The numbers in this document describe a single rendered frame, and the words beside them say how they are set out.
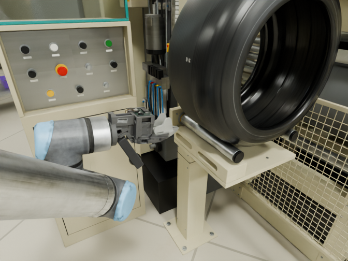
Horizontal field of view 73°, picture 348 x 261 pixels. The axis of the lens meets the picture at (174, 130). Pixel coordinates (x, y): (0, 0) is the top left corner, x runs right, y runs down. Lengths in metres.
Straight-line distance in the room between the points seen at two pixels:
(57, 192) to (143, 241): 1.32
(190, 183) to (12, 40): 1.04
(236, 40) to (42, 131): 0.48
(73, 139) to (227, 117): 0.40
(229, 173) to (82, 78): 0.83
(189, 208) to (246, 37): 1.06
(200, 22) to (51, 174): 0.50
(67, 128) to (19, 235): 1.45
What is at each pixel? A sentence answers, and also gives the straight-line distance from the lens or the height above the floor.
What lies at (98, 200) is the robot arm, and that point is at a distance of 0.47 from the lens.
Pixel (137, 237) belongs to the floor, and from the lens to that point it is 1.69.
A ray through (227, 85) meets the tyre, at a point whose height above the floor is 1.16.
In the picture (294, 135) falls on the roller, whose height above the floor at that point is 0.91.
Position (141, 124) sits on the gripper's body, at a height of 1.07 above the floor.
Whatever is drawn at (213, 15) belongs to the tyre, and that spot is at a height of 1.32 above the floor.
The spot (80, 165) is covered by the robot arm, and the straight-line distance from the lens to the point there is 0.62.
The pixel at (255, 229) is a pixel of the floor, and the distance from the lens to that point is 1.80.
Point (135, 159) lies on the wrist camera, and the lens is 0.67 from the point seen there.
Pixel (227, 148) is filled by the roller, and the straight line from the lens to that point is 0.80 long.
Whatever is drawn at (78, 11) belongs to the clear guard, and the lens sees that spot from 1.19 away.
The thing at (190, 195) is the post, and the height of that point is 0.39.
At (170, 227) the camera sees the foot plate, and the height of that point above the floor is 0.01.
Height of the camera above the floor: 1.34
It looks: 28 degrees down
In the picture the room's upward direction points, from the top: straight up
